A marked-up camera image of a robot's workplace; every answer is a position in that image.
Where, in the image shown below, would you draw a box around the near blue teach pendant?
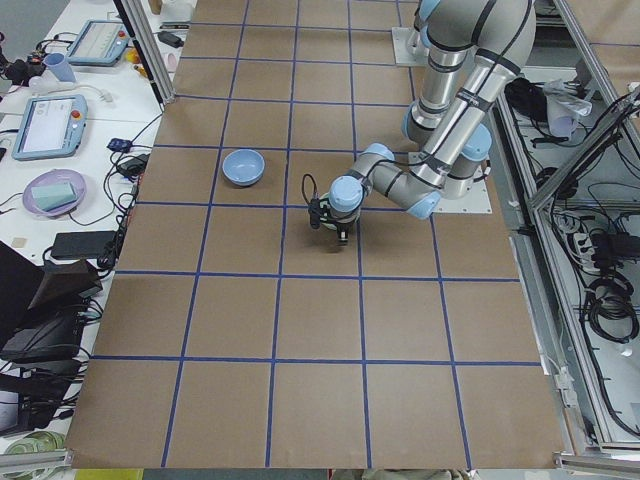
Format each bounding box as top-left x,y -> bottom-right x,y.
12,94 -> 88,161

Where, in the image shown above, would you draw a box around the blue bowl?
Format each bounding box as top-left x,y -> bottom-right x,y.
222,149 -> 265,187

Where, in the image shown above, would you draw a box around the black flat phone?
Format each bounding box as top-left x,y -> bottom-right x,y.
51,230 -> 116,260

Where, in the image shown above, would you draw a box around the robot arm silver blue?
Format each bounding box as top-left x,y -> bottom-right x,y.
307,1 -> 536,244
410,0 -> 440,52

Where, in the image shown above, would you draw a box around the teal sponge block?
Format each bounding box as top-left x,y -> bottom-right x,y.
31,182 -> 77,211

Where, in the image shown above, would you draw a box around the purple plate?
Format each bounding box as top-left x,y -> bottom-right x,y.
22,169 -> 87,217

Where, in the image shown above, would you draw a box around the black power adapter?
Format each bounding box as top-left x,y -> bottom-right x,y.
157,31 -> 184,48

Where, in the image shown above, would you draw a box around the coiled black cables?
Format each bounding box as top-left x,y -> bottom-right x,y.
579,274 -> 639,344

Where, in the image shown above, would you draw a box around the light blue plastic cup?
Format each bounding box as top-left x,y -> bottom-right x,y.
43,52 -> 76,83

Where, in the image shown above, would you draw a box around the far blue teach pendant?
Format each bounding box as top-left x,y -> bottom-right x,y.
66,20 -> 129,67

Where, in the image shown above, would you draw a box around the black laptop stand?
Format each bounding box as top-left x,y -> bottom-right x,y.
1,260 -> 102,360

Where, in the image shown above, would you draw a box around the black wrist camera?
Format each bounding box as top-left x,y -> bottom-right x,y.
307,198 -> 325,230

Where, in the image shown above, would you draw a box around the blue teach pendant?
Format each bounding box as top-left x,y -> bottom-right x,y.
12,94 -> 88,161
66,20 -> 129,67

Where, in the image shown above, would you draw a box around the aluminium frame post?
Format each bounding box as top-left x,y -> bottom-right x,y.
113,0 -> 175,106

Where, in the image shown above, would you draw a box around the green bowl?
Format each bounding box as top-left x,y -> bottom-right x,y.
320,193 -> 361,231

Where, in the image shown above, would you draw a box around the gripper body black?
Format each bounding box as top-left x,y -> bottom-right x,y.
324,212 -> 360,238

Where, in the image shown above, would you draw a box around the small blue device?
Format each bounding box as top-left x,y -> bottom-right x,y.
107,138 -> 133,153

